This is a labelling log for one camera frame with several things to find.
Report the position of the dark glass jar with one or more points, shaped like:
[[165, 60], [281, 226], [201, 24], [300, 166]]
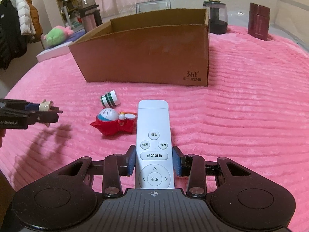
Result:
[[218, 20]]

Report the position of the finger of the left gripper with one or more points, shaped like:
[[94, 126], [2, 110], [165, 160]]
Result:
[[30, 108]]

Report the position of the beige tape roll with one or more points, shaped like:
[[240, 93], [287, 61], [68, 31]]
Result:
[[45, 106]]

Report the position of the pink fleece blanket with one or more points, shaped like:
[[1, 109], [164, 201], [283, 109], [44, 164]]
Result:
[[253, 111]]

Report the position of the brown cardboard box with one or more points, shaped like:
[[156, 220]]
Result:
[[169, 46]]

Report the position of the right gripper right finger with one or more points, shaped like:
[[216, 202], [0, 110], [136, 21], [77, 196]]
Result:
[[196, 168]]

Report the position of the green pink plush toy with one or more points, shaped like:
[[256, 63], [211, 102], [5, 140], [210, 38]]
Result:
[[58, 35]]

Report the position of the black jacket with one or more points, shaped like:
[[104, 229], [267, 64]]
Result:
[[13, 43]]

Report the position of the white flat box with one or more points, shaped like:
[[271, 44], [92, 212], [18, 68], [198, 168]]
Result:
[[61, 49]]

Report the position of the white remote control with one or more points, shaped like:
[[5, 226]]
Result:
[[154, 161]]

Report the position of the red Doraemon figurine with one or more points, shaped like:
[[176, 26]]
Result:
[[110, 122]]

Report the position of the brown jacket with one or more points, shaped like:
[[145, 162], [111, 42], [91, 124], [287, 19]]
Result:
[[35, 23]]

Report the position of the maroon thermos cup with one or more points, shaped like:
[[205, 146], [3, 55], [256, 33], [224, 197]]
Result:
[[259, 19]]

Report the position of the green white small bottle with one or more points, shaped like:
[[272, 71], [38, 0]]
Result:
[[110, 99]]

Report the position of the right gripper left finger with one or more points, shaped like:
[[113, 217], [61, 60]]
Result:
[[112, 168]]

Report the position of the clear plastic sheet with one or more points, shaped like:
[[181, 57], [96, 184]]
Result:
[[291, 16]]

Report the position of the bookshelf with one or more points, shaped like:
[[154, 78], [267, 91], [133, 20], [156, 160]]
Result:
[[69, 13]]

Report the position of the steel thermos flask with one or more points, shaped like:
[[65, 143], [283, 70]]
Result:
[[89, 14]]

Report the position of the white puffer jacket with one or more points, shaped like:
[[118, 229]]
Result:
[[25, 21]]

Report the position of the framed picture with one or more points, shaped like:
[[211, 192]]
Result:
[[152, 6]]

